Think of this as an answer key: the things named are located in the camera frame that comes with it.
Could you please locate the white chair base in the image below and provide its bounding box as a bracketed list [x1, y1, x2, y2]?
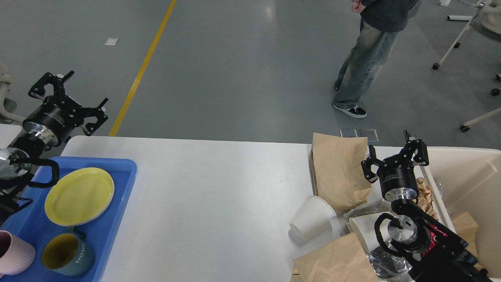
[460, 73, 501, 132]
[0, 61, 25, 125]

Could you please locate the pink plate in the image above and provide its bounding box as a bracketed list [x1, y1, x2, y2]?
[69, 186, 115, 226]

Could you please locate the teal mug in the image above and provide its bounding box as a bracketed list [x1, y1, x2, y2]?
[41, 226, 96, 277]

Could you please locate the white rolling stand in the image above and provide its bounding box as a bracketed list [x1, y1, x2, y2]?
[432, 0, 487, 70]

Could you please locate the beige plastic bin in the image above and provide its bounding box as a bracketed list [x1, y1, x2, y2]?
[427, 146, 501, 278]

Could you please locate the white paper cup lying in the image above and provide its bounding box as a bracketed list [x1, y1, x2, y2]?
[290, 195, 336, 240]

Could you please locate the person in jeans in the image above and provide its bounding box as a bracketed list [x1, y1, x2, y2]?
[331, 0, 421, 119]

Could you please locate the left white chair base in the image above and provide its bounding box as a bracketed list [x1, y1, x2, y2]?
[0, 61, 25, 125]

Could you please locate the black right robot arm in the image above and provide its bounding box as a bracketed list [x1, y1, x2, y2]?
[361, 130, 490, 282]

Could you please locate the pink ribbed cup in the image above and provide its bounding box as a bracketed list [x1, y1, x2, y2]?
[0, 230, 36, 277]

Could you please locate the cardboard piece in bin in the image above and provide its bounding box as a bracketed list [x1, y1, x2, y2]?
[451, 211, 478, 258]

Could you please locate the red foil wrapper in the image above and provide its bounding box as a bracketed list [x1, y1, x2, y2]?
[429, 224, 448, 249]

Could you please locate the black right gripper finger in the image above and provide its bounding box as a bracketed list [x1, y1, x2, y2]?
[396, 130, 429, 167]
[361, 146, 382, 183]

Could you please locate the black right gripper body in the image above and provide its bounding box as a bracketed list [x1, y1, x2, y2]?
[378, 155, 419, 202]

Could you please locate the crumpled brown paper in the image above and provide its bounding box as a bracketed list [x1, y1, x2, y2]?
[416, 178, 439, 220]

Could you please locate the yellow plastic plate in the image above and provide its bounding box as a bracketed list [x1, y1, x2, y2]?
[44, 167, 115, 226]

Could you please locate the floor outlet plate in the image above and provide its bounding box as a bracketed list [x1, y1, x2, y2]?
[339, 128, 380, 142]

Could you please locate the lower brown paper bag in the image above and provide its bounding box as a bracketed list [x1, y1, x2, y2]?
[293, 233, 379, 282]

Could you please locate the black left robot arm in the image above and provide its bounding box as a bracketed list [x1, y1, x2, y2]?
[0, 71, 108, 223]

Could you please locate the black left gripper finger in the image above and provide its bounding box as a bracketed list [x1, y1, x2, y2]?
[76, 98, 109, 136]
[28, 70, 75, 106]

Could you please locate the clear plastic wrap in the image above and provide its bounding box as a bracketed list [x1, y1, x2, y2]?
[343, 199, 413, 282]

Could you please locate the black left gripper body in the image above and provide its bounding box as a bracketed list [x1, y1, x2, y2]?
[23, 103, 83, 147]

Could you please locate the large brown paper bag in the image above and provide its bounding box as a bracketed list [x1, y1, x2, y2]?
[311, 133, 372, 210]

